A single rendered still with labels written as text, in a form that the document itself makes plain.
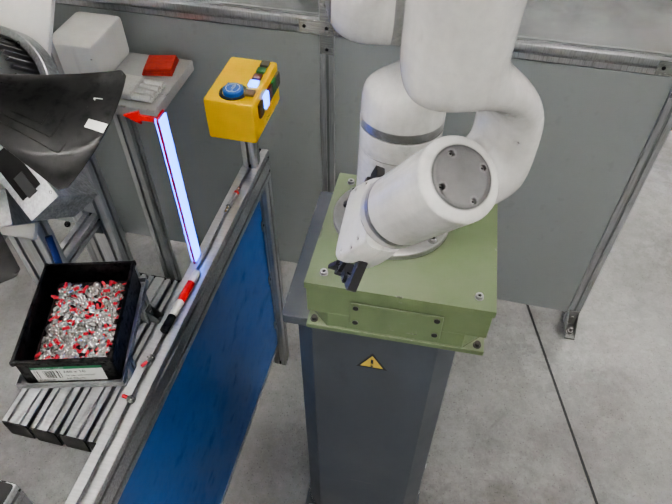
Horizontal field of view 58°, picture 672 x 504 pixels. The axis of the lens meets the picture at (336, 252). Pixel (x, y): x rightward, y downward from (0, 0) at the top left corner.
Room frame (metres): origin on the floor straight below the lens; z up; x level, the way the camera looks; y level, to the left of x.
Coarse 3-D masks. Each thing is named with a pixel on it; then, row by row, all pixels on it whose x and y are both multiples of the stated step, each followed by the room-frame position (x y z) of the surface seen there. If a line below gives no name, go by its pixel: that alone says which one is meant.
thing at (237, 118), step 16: (240, 64) 1.11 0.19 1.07; (256, 64) 1.11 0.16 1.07; (272, 64) 1.11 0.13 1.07; (224, 80) 1.05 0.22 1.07; (240, 80) 1.05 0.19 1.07; (208, 96) 1.00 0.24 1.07; (224, 96) 1.00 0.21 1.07; (240, 96) 1.00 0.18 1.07; (256, 96) 1.00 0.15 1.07; (208, 112) 0.99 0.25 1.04; (224, 112) 0.98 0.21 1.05; (240, 112) 0.97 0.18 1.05; (256, 112) 0.98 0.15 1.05; (272, 112) 1.07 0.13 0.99; (224, 128) 0.98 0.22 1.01; (240, 128) 0.97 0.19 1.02; (256, 128) 0.98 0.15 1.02
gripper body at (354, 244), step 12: (372, 180) 0.55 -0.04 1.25; (360, 192) 0.56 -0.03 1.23; (348, 204) 0.57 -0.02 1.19; (348, 216) 0.55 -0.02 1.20; (348, 228) 0.53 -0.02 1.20; (360, 228) 0.50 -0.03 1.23; (348, 240) 0.51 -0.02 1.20; (360, 240) 0.48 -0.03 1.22; (372, 240) 0.48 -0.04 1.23; (336, 252) 0.52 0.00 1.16; (348, 252) 0.49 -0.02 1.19; (360, 252) 0.48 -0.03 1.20; (372, 252) 0.47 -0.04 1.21; (384, 252) 0.47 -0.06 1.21; (372, 264) 0.49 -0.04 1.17
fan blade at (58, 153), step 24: (96, 72) 0.89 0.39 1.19; (120, 72) 0.89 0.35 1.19; (0, 96) 0.83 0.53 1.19; (24, 96) 0.83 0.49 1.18; (48, 96) 0.84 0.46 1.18; (72, 96) 0.84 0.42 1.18; (120, 96) 0.84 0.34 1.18; (0, 120) 0.78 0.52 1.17; (24, 120) 0.78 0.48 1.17; (48, 120) 0.79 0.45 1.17; (72, 120) 0.79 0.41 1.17; (96, 120) 0.79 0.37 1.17; (0, 144) 0.74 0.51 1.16; (24, 144) 0.74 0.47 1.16; (48, 144) 0.75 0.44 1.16; (72, 144) 0.75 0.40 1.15; (96, 144) 0.75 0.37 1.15; (48, 168) 0.71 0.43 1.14; (72, 168) 0.71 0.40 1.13
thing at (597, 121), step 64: (384, 64) 1.41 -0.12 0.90; (192, 128) 1.54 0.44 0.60; (320, 128) 1.44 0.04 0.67; (448, 128) 1.36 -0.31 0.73; (576, 128) 1.29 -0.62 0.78; (640, 128) 1.25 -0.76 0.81; (128, 192) 1.61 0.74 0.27; (192, 192) 1.55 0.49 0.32; (576, 192) 1.27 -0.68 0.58; (512, 256) 1.30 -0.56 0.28; (576, 256) 1.26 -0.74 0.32
